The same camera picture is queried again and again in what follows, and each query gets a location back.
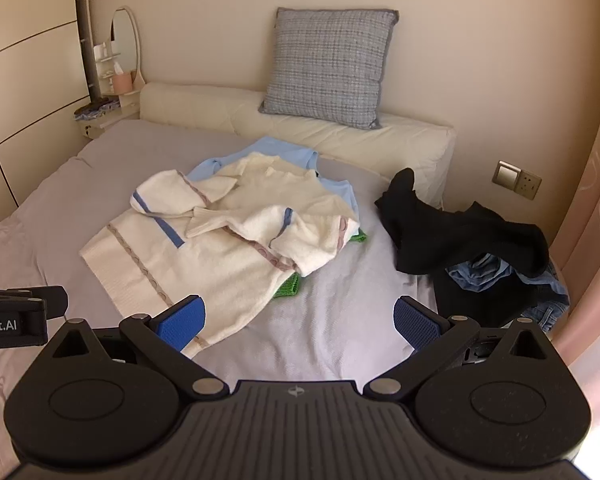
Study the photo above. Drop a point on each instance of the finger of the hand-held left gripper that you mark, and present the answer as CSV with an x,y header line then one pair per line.
x,y
55,300

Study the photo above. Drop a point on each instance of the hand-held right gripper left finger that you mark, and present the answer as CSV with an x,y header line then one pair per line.
x,y
182,321

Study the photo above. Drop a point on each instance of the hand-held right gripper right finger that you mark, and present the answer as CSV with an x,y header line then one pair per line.
x,y
416,323

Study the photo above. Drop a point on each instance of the cream striped knit sweater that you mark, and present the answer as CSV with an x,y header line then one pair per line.
x,y
220,260

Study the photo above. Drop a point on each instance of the dark folded garment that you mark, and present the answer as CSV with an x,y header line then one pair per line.
x,y
470,305

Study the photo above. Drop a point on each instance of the blue shirt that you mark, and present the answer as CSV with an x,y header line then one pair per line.
x,y
480,272

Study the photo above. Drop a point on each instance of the black garment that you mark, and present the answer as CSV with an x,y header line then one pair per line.
x,y
455,240

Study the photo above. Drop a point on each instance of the green knit garment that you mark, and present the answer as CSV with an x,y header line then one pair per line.
x,y
286,287

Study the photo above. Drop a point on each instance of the blue denim jeans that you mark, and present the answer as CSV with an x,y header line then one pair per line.
x,y
550,300

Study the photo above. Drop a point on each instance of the blue patterned cloth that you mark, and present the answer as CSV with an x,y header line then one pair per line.
x,y
97,109

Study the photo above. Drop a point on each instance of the white nightstand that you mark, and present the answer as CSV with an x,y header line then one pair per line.
x,y
125,110

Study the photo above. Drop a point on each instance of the pink curtain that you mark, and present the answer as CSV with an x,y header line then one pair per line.
x,y
595,210

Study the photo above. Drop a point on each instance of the cream wardrobe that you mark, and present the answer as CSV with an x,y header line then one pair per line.
x,y
25,85

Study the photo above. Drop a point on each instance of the cream padded headboard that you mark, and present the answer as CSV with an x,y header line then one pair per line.
x,y
205,105

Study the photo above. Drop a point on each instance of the white desktop organizer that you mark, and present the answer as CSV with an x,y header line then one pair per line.
x,y
105,62

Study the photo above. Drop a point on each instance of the grey plaid pillow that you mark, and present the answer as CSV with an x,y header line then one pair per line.
x,y
330,65

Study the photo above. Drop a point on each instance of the oval mirror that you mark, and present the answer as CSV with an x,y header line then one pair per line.
x,y
125,35

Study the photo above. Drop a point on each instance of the wall light switch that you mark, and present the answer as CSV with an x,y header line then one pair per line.
x,y
505,174

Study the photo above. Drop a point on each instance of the wall power socket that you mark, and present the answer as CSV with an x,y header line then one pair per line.
x,y
528,185

